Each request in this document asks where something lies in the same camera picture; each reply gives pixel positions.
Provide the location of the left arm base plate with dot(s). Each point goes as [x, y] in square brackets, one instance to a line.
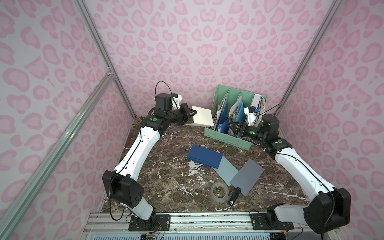
[153, 223]

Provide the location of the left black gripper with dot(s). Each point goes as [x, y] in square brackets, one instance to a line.
[184, 111]

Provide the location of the green file organizer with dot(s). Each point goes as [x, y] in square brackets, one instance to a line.
[224, 109]

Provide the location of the grey envelope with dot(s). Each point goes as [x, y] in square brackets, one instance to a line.
[247, 177]

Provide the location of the aluminium rail front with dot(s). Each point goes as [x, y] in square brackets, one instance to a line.
[199, 226]

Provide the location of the light blue envelope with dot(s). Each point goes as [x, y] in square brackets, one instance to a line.
[226, 171]

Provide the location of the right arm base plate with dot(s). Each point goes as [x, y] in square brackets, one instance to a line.
[268, 221]

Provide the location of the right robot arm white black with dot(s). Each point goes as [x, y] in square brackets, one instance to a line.
[329, 208]

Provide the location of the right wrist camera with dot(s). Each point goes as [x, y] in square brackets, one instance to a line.
[252, 114]

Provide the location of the blue folder in organizer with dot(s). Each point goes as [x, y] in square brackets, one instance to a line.
[240, 115]

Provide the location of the clear tape roll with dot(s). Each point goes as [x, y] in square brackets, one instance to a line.
[219, 192]

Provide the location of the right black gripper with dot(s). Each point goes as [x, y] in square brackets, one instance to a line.
[240, 129]

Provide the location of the dark blue envelope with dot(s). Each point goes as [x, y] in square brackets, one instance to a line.
[204, 156]

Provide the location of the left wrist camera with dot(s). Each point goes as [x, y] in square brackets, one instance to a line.
[167, 102]

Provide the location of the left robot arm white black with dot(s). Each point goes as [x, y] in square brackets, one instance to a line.
[121, 184]

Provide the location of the small black stapler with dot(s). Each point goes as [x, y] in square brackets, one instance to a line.
[234, 196]

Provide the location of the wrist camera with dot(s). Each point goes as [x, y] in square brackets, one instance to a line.
[167, 102]
[252, 114]

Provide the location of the cream letter paper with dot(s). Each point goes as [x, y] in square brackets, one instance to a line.
[203, 118]

